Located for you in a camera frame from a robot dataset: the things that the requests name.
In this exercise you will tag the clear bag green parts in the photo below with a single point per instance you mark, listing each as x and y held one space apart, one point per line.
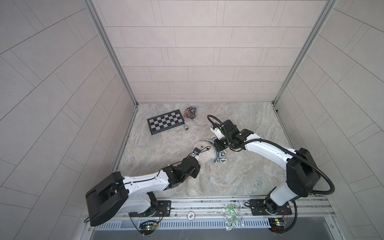
233 217

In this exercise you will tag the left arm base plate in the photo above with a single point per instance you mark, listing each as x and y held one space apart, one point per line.
161 209

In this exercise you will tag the left green circuit board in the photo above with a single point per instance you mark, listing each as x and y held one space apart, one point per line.
148 227

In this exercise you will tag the bag of colourful small pieces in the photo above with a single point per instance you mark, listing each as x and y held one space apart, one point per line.
190 113

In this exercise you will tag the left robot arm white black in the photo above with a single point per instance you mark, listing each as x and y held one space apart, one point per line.
117 195

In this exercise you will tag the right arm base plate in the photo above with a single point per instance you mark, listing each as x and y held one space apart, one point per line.
258 208

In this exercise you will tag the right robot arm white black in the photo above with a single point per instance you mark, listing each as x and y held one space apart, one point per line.
301 178

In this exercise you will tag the aluminium front rail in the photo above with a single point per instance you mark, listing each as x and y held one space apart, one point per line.
213 208

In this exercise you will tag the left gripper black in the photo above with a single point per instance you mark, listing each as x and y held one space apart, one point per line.
195 167

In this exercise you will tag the white teddy bear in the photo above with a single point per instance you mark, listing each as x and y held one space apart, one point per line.
197 187

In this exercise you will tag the blue white striped shirt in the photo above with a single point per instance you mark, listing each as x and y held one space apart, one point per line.
220 157

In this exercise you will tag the green circuit board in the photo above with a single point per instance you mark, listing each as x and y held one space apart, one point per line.
277 224
148 227

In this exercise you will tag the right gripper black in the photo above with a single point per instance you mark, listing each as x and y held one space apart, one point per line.
221 145

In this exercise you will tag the right green circuit board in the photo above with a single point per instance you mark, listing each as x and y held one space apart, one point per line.
277 224

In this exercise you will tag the black white chessboard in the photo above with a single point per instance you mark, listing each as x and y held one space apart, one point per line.
165 122

